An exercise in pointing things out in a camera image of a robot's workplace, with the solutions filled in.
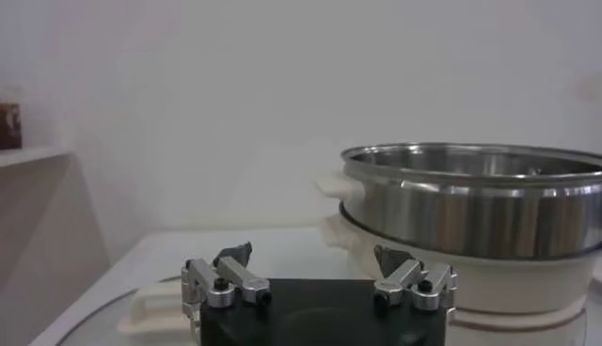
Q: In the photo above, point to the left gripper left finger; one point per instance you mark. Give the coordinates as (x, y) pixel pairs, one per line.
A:
(240, 277)

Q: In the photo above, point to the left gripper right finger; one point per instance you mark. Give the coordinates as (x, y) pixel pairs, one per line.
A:
(400, 279)

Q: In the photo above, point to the white side desk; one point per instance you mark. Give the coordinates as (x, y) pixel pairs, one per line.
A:
(42, 225)

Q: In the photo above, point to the cream electric cooker base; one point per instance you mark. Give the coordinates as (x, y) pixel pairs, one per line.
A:
(508, 287)

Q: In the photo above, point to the plastic cup of iced coffee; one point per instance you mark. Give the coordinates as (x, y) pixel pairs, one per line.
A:
(10, 127)

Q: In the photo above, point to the stainless steel steamer basket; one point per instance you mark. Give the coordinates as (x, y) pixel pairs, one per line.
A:
(470, 221)

